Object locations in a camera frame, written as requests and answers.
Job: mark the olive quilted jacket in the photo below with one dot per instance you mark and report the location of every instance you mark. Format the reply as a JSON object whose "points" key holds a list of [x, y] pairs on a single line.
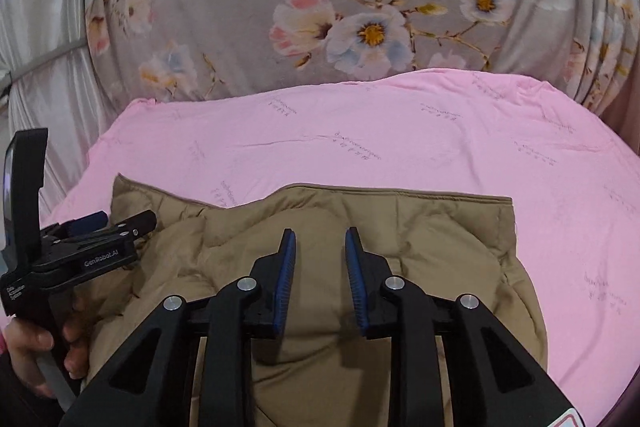
{"points": [[440, 247]]}

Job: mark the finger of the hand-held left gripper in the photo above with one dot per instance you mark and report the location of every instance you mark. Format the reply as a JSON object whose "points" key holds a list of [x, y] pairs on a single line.
{"points": [[132, 223], [87, 223]]}

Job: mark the white satin curtain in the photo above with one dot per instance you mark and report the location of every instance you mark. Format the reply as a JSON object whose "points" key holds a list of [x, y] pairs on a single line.
{"points": [[40, 32]]}

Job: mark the pink blanket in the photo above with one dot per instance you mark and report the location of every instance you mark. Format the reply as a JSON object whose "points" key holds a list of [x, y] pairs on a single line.
{"points": [[400, 137]]}

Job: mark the person's left hand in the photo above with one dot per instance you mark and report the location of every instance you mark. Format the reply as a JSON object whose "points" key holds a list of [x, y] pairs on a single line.
{"points": [[25, 347]]}

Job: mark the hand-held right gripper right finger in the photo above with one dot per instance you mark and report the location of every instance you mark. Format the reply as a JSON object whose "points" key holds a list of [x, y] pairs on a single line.
{"points": [[356, 277]]}

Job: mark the grey metal rail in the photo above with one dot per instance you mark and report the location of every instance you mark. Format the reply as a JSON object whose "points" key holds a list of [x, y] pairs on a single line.
{"points": [[45, 59]]}

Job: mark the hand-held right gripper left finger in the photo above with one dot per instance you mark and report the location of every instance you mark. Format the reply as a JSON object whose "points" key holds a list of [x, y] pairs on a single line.
{"points": [[285, 277]]}

